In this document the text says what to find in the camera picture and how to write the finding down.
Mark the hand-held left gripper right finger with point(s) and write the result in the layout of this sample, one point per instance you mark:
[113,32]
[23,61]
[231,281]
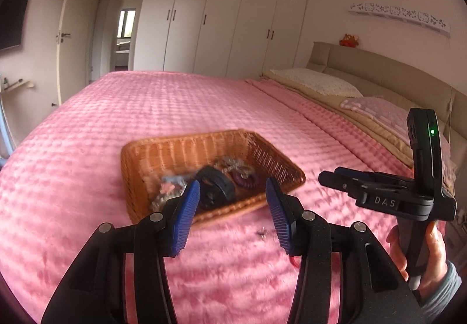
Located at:
[279,214]

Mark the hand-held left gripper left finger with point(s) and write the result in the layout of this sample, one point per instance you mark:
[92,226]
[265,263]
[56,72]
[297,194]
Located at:
[188,214]

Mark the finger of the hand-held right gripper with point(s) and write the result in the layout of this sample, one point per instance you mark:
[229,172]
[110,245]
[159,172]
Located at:
[352,172]
[339,183]

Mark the pink hair accessory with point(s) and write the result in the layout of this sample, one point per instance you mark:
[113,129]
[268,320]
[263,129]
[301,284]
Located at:
[169,187]

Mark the black wristwatch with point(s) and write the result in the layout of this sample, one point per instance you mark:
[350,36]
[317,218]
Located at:
[215,182]

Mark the brown wicker basket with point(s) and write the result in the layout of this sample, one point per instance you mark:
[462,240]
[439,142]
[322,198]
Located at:
[175,149]

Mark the person's right forearm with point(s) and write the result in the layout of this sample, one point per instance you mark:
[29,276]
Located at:
[445,291]

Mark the person's right hand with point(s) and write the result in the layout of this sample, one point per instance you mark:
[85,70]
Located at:
[436,258]

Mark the small silver earring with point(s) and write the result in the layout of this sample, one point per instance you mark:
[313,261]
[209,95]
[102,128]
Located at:
[261,233]

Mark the beige quilt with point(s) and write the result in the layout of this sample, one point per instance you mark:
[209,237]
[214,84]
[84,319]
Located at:
[365,127]

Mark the pink checked pillow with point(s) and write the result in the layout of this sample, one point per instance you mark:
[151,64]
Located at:
[383,112]

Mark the white patterned pillow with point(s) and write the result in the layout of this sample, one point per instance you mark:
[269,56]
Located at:
[317,81]

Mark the beige upholstered headboard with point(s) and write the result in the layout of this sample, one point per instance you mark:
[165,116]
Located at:
[383,72]

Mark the pink plush blanket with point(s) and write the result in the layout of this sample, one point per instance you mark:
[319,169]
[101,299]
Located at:
[109,120]

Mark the red plush toy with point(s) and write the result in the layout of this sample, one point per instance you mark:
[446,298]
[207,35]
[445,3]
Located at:
[349,40]

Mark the dark framed window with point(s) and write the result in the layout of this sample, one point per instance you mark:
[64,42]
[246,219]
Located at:
[127,23]

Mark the white built-in wardrobe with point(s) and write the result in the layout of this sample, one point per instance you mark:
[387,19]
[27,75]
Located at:
[226,10]

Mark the white room door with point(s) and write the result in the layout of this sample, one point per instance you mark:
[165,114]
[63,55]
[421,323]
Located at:
[78,36]

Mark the white decorative wall shelf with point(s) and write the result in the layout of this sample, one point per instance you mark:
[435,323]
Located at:
[397,14]

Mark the small wooden wall shelf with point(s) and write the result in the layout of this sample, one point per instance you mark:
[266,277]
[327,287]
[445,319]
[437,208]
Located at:
[18,85]

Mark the black wall television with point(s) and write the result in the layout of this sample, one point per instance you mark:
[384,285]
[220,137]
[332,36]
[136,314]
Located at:
[12,17]

